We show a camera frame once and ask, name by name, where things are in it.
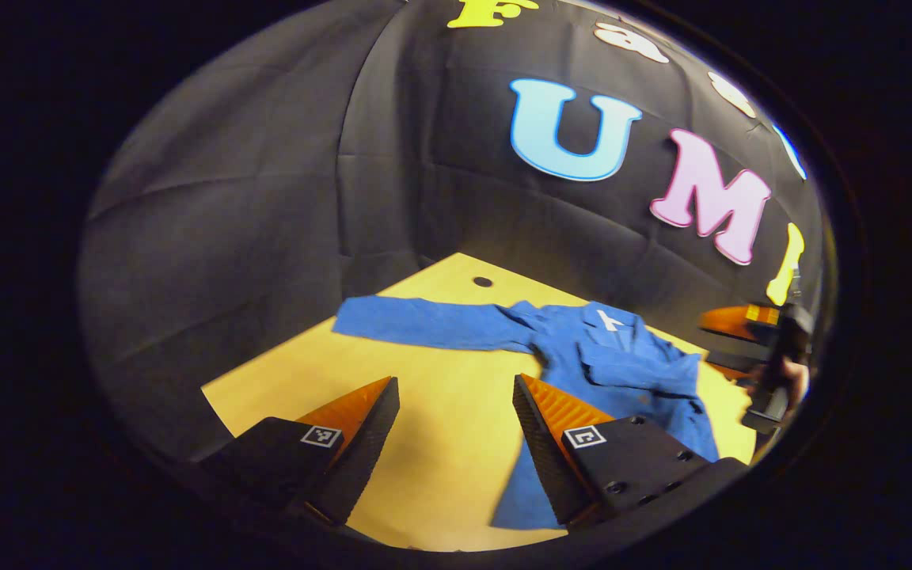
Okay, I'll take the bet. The blue shirt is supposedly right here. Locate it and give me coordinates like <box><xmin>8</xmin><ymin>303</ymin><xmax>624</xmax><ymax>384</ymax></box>
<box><xmin>332</xmin><ymin>295</ymin><xmax>720</xmax><ymax>531</ymax></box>

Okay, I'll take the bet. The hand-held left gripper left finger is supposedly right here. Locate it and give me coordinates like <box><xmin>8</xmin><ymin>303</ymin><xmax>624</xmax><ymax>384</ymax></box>
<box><xmin>193</xmin><ymin>376</ymin><xmax>401</xmax><ymax>527</ymax></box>

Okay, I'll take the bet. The black backdrop cloth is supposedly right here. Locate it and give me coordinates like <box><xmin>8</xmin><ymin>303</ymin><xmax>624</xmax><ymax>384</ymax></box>
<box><xmin>78</xmin><ymin>0</ymin><xmax>829</xmax><ymax>464</ymax></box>

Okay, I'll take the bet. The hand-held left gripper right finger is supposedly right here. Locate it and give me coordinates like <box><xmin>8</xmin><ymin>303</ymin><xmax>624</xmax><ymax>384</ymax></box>
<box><xmin>512</xmin><ymin>374</ymin><xmax>750</xmax><ymax>530</ymax></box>

